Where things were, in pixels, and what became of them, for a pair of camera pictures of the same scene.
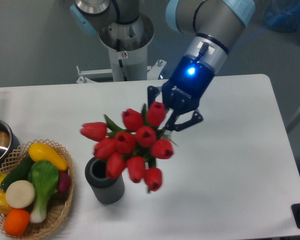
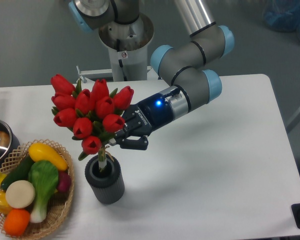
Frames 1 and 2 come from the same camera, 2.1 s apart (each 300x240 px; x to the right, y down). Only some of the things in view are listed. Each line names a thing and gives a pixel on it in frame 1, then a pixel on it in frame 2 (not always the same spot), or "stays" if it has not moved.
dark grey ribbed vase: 106,190 stays
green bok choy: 44,175 stays
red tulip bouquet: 135,146 → 93,114
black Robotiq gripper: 189,79 → 139,120
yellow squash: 39,152 stays
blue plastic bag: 288,16 stays
